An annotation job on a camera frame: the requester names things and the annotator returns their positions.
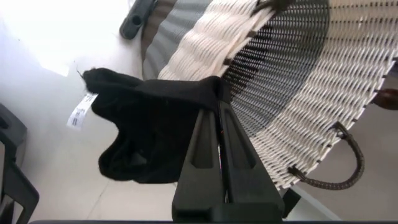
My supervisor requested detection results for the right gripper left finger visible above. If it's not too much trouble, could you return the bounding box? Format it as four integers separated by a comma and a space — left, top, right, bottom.
172, 108, 226, 222

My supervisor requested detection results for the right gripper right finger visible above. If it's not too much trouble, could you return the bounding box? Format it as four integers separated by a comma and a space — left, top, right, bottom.
211, 101, 285, 222

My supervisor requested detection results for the black garment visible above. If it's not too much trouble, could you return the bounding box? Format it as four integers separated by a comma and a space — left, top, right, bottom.
66, 67, 233, 185

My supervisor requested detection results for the white laundry basket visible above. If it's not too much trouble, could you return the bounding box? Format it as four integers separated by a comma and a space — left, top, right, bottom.
141, 0, 398, 192

